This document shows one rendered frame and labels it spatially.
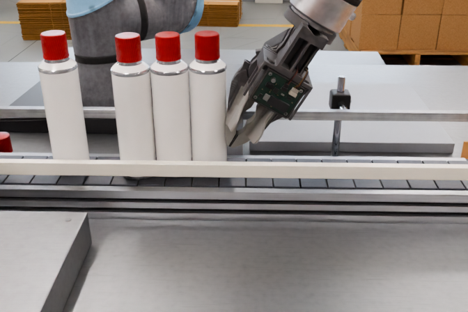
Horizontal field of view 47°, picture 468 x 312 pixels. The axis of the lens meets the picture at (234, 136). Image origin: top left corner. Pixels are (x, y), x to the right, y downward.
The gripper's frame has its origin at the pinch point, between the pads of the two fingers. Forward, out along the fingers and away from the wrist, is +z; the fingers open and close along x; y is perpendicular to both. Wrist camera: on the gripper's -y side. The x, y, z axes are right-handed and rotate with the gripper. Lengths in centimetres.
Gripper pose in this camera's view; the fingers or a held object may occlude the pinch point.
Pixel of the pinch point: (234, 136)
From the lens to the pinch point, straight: 77.8
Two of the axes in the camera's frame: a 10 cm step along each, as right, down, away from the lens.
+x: 8.7, 4.6, 2.0
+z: -5.0, 7.8, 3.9
